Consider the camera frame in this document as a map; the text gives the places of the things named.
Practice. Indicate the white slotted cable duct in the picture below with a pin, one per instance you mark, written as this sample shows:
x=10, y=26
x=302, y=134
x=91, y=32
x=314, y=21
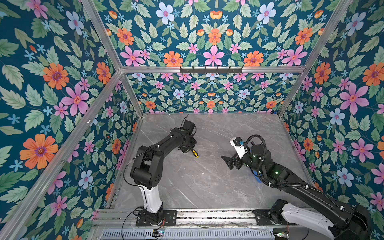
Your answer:
x=188, y=234

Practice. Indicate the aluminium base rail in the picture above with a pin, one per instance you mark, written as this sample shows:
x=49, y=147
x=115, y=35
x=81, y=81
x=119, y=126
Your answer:
x=242, y=218

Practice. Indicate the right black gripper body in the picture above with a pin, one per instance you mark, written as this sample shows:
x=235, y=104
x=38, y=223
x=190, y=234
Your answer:
x=247, y=159

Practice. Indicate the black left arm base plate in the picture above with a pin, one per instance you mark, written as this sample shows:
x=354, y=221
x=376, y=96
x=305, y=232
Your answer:
x=162, y=218

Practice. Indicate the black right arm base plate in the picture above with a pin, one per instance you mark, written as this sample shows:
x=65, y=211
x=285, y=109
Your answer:
x=266, y=217

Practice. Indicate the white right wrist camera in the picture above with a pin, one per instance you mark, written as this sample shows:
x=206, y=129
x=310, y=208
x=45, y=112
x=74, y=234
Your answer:
x=239, y=146

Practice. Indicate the blue plastic bin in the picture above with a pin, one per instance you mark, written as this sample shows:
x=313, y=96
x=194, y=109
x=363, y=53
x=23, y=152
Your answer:
x=256, y=176

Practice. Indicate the yellow black handled screwdriver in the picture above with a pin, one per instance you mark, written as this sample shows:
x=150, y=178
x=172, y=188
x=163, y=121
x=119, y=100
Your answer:
x=195, y=153

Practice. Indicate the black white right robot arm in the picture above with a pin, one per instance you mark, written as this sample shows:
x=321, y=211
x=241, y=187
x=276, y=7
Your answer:
x=329, y=217

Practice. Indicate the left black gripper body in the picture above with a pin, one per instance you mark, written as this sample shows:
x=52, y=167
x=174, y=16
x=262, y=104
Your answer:
x=190, y=145

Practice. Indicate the black wall hook rack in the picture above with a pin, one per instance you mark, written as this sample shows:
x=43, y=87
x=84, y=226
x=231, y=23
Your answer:
x=211, y=70

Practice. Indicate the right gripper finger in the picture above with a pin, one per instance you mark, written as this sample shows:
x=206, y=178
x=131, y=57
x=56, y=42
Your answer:
x=230, y=164
x=229, y=160

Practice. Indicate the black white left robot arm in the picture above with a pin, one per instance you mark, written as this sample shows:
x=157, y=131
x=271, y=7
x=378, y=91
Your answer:
x=147, y=169

